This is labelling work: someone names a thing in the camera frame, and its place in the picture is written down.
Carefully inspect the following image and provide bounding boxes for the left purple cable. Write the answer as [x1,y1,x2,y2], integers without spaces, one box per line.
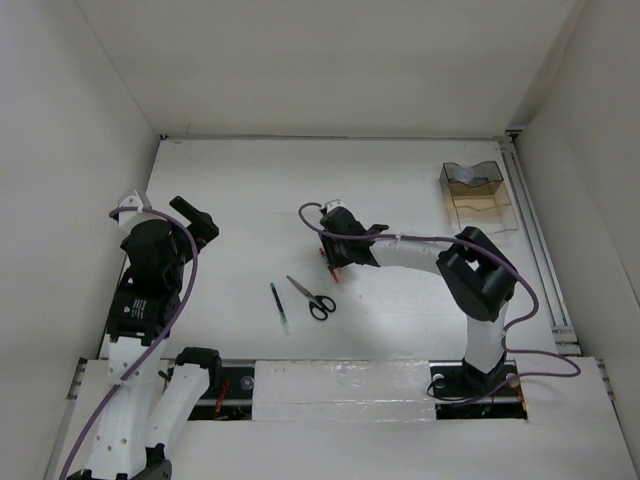
[58,207,199,480]

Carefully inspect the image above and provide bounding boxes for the purple cable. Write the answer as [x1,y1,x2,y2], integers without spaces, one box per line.
[58,207,199,480]
[298,201,582,409]

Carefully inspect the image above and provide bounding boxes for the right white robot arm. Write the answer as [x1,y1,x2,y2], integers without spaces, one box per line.
[320,201,516,396]

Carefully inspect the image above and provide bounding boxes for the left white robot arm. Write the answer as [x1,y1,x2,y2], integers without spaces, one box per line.
[59,194,223,479]

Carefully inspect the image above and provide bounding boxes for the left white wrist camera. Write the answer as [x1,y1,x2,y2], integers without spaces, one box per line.
[116,189,151,228]

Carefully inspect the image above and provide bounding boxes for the round clear pin box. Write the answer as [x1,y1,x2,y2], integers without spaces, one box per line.
[453,165,475,185]

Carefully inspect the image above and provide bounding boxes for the red pen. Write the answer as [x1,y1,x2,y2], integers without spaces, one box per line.
[319,247,341,284]

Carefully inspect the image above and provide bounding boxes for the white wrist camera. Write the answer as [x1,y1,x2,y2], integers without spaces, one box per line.
[323,199,344,213]
[116,189,151,228]

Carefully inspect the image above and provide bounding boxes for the aluminium rail right side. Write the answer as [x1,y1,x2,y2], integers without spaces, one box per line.
[497,130,583,357]

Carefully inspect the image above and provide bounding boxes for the green pen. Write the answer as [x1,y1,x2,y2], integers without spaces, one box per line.
[270,282,291,336]

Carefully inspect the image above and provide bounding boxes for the tiered transparent organizer tray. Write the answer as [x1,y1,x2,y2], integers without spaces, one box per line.
[439,161,519,242]

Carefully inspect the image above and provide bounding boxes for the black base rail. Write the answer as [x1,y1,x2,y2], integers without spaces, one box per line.
[189,360,528,423]

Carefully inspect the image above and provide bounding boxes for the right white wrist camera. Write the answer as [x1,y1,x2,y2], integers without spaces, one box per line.
[323,199,344,213]

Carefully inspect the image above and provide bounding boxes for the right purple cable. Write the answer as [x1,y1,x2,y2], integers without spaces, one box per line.
[298,201,582,409]

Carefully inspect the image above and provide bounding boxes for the black handled scissors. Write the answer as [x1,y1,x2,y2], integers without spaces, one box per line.
[286,275,337,321]

